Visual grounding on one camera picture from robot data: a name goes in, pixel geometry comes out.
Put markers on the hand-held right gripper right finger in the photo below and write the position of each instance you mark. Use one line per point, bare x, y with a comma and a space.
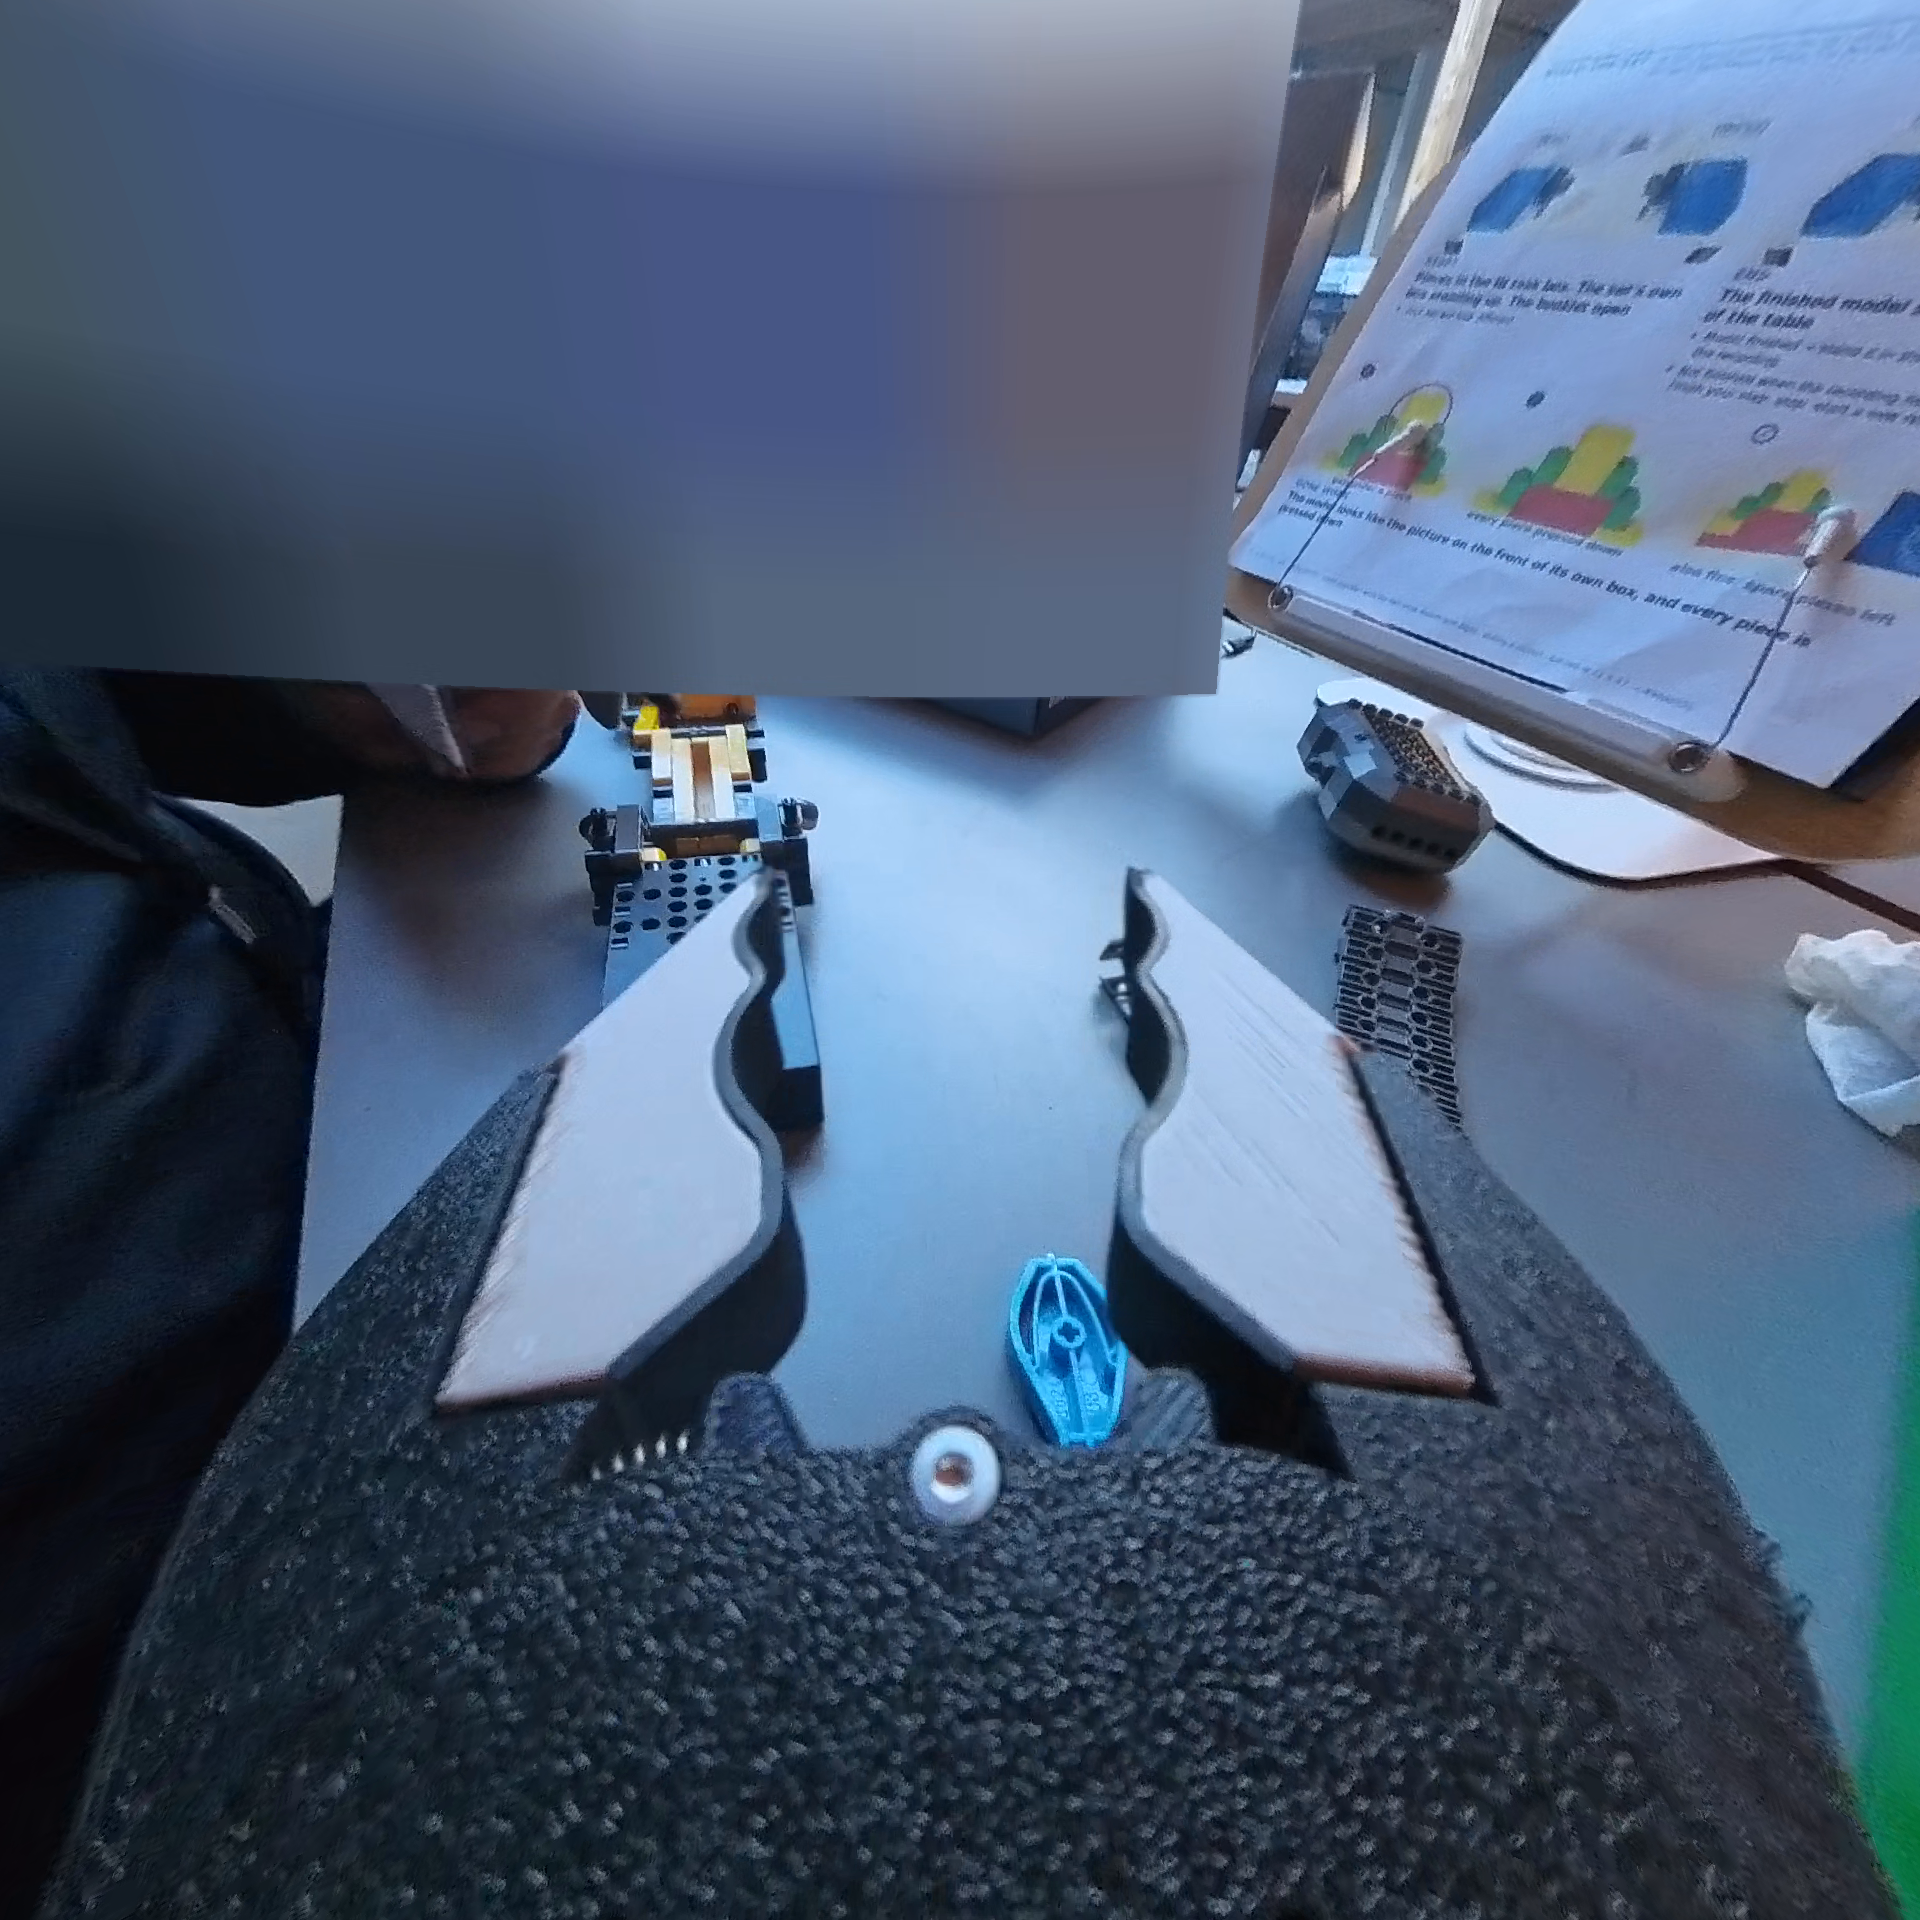
1290, 1200

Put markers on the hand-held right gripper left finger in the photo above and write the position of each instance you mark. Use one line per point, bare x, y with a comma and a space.
632, 1200

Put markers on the black perforated brick box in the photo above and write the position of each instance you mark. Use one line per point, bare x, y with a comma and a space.
647, 922

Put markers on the printed instruction sheet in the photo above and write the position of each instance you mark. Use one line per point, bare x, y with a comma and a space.
1621, 376

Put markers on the grey brick model piece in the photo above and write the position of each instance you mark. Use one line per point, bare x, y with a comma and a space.
1397, 795

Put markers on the person's left hand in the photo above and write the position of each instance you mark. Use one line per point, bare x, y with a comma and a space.
525, 743

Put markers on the crumpled white tissue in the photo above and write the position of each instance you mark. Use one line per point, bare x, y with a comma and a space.
1869, 1021

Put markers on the grey desk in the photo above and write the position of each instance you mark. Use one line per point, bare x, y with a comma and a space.
960, 1051

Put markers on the green plastic bin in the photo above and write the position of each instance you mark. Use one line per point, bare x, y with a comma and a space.
1893, 1801

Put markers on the blue brick separator tool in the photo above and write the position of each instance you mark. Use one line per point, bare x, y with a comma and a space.
1066, 1350

